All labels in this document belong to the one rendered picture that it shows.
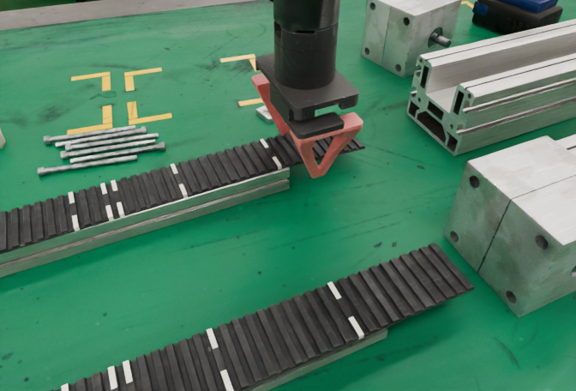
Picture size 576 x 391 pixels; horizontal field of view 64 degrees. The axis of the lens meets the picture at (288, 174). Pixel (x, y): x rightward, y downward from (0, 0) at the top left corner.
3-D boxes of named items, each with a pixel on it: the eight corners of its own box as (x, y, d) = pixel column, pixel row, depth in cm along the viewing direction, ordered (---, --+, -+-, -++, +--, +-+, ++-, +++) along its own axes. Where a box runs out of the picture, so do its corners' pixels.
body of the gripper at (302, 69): (310, 61, 50) (313, -9, 45) (359, 110, 43) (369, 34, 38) (254, 73, 48) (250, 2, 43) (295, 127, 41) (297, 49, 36)
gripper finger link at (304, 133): (325, 141, 52) (330, 67, 46) (357, 180, 47) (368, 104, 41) (269, 157, 50) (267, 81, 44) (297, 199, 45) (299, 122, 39)
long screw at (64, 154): (62, 161, 53) (59, 154, 53) (63, 156, 54) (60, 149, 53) (156, 147, 56) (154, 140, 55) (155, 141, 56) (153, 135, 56)
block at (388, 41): (416, 86, 66) (429, 21, 60) (360, 55, 73) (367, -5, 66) (459, 65, 70) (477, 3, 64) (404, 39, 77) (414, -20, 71)
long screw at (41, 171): (39, 178, 51) (36, 171, 51) (40, 172, 52) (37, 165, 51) (138, 163, 53) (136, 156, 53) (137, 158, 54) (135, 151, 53)
